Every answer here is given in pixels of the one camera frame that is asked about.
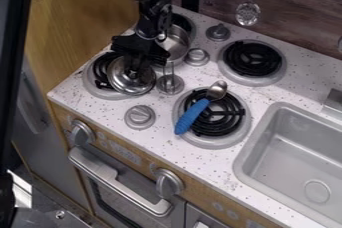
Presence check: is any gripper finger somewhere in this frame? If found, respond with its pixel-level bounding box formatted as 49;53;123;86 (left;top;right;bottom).
122;53;139;77
137;57;154;76

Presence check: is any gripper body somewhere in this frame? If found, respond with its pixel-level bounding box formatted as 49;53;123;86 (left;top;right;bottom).
109;33;173;67

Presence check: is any silver lid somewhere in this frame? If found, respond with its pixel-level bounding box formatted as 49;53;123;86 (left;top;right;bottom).
105;56;158;97

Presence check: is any toy stove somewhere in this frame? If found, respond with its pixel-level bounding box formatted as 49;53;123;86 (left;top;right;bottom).
81;11;289;150

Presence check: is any silver pot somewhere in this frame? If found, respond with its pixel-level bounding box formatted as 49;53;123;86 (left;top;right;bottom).
153;23;194;67

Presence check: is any silver strainer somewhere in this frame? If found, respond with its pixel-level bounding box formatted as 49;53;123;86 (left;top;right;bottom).
233;0;264;28

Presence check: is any toy sink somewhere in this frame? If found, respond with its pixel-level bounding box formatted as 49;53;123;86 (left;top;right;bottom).
232;101;342;228

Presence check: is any tap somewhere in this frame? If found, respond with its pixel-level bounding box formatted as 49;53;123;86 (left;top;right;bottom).
321;87;342;119

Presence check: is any blue handled silver spoon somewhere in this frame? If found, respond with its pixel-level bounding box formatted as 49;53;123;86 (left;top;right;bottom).
173;79;230;136

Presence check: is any black metal post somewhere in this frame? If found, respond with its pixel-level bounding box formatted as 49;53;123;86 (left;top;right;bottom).
0;0;37;176

